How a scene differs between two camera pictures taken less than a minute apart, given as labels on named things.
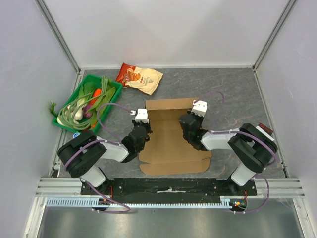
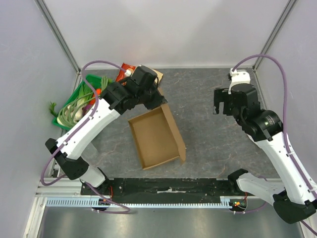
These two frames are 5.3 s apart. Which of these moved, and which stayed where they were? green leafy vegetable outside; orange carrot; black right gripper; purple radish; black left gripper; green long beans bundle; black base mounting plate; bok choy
Moved: black left gripper; black right gripper
Stayed: bok choy; black base mounting plate; purple radish; green long beans bundle; green leafy vegetable outside; orange carrot
